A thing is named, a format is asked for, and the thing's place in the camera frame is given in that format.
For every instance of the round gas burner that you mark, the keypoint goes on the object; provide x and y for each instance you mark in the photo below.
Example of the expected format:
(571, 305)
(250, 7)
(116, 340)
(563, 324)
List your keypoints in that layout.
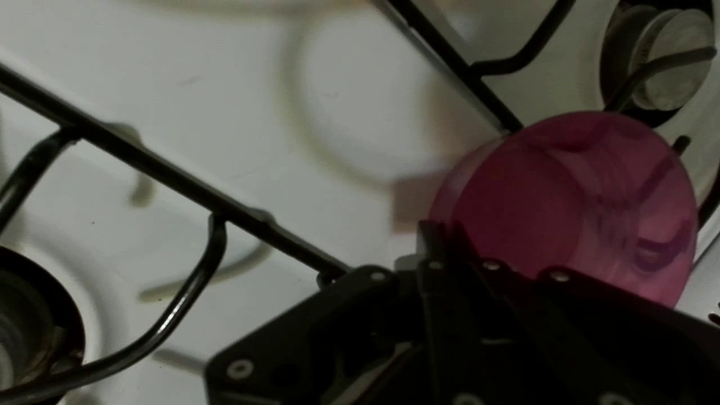
(29, 323)
(676, 69)

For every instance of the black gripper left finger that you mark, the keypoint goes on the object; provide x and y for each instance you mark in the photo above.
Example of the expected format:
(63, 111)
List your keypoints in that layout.
(329, 346)

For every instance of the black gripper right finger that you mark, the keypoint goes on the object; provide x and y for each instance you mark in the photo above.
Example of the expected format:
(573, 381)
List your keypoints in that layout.
(586, 346)

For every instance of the white gas stove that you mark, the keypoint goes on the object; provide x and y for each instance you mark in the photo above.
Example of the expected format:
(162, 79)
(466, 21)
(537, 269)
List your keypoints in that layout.
(225, 91)

